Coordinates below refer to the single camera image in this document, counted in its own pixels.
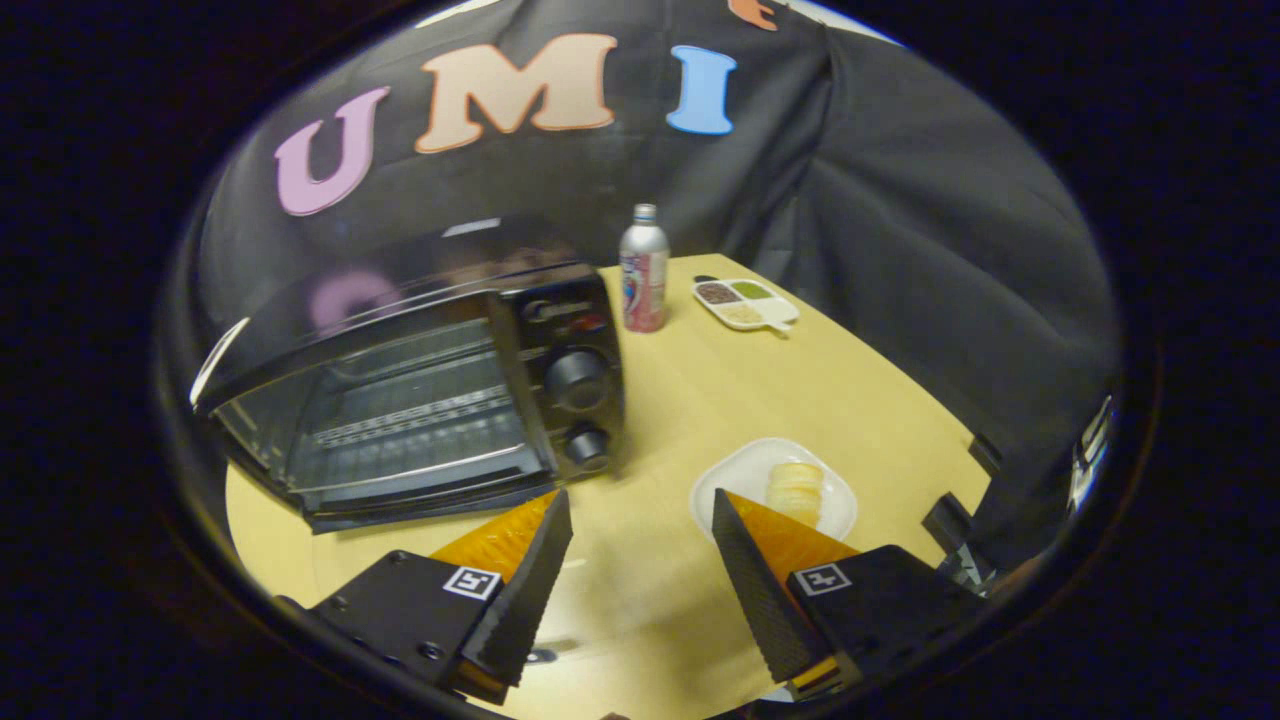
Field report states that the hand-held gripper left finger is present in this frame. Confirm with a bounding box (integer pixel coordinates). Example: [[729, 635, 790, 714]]
[[275, 488, 574, 706]]

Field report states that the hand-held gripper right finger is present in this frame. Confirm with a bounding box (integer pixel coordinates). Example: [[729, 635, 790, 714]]
[[711, 488, 991, 701]]

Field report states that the black toaster oven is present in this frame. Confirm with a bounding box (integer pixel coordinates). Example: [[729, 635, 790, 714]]
[[190, 215, 628, 536]]

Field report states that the white divided snack tray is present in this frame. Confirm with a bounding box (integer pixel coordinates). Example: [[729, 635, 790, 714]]
[[692, 277, 801, 337]]

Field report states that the ridged bread roll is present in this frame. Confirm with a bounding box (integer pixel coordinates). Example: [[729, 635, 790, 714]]
[[765, 462, 826, 529]]

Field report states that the white square plate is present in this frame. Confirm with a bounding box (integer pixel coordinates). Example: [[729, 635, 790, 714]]
[[690, 437, 859, 546]]

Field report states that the silver drink bottle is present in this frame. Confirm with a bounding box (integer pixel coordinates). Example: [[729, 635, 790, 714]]
[[619, 203, 671, 334]]

